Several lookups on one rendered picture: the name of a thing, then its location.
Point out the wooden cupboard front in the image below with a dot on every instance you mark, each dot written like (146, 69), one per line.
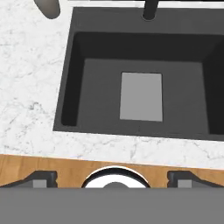
(70, 170)

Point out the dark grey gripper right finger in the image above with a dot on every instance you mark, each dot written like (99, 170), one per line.
(180, 177)

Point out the grey rounded object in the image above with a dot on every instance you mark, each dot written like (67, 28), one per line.
(49, 7)

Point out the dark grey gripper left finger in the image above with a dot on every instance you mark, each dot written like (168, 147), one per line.
(43, 177)

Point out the black sink tap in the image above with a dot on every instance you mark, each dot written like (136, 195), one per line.
(150, 8)

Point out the dark grey kitchen sink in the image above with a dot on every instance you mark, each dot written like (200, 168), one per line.
(140, 87)

